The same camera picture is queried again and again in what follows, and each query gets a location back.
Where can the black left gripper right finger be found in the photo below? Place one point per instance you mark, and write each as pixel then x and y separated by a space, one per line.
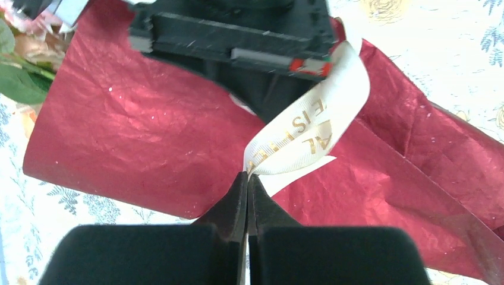
pixel 283 251

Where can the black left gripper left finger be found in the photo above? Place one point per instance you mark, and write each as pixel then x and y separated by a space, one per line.
pixel 210 250

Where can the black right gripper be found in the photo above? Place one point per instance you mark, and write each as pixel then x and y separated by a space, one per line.
pixel 266 53

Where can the cream ribbon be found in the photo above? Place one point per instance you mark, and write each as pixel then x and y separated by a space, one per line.
pixel 299 140

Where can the dark red wrapping paper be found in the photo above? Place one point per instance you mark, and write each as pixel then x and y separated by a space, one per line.
pixel 129 128

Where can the pink fake rose stem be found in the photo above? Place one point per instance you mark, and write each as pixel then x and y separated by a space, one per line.
pixel 43 41
pixel 21 80

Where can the floral patterned table mat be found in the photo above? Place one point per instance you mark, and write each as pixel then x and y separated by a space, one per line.
pixel 449 49

